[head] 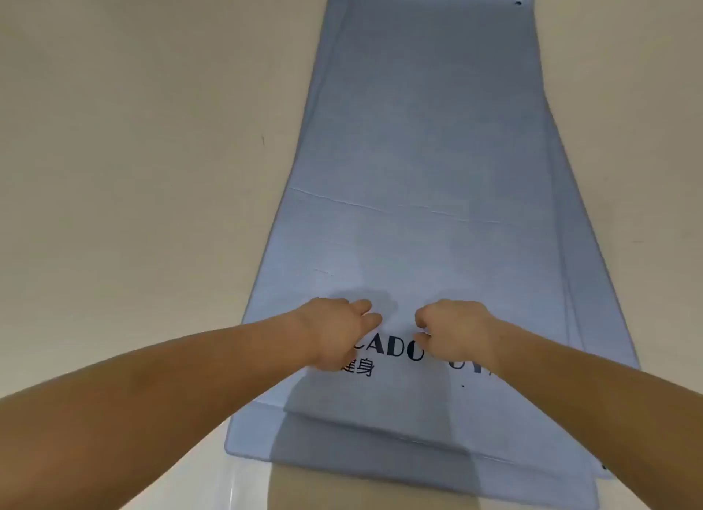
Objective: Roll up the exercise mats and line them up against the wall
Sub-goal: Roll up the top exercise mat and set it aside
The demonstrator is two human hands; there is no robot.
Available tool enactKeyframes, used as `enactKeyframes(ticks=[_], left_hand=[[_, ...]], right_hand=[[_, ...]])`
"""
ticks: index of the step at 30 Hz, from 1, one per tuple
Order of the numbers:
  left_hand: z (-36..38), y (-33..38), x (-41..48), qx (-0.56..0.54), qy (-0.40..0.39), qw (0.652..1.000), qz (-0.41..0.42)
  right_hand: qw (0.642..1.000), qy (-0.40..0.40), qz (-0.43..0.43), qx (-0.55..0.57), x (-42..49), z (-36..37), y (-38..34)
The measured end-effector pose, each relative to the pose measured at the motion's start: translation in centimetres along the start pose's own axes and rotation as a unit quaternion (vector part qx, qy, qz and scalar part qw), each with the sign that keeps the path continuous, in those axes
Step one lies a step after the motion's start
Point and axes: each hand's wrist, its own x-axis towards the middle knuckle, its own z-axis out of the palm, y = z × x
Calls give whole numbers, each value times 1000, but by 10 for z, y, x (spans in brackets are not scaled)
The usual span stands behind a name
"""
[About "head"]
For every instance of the person's right hand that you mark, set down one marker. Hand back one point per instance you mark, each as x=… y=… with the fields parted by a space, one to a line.
x=467 y=328

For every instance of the person's left hand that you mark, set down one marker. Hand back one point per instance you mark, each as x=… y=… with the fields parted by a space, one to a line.
x=335 y=328

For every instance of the blue-grey yoga mat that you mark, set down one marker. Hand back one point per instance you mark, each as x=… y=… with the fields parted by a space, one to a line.
x=417 y=141
x=252 y=438
x=609 y=328

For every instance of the person's right forearm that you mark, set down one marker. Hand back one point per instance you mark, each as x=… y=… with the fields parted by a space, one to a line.
x=604 y=405

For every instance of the person's left forearm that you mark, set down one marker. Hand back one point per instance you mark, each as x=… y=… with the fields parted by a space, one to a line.
x=137 y=405

